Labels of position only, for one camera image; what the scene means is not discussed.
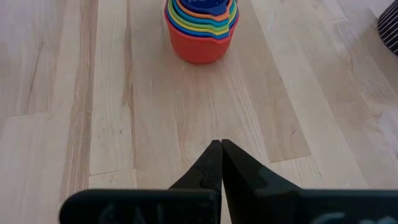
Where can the yellow measuring cup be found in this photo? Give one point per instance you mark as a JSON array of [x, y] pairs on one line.
[[202, 31]]

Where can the orange measuring cup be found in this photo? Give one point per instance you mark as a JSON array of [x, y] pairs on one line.
[[199, 16]]

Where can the light blue measuring cup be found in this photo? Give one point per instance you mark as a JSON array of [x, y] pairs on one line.
[[199, 22]]

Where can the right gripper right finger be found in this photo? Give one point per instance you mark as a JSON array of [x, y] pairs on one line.
[[248, 186]]

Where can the red measuring cup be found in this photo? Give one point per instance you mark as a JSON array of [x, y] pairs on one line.
[[199, 51]]

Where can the green plant in striped pot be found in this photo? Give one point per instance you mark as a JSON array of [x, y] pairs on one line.
[[390, 28]]

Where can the medium blue measuring cup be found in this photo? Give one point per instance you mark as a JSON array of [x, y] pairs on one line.
[[202, 35]]

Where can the dark blue measuring cup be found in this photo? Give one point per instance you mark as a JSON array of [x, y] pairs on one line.
[[202, 6]]

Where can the green measuring cup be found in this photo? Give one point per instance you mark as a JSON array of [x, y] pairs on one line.
[[202, 28]]

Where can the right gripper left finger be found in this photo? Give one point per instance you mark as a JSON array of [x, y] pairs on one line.
[[199, 186]]

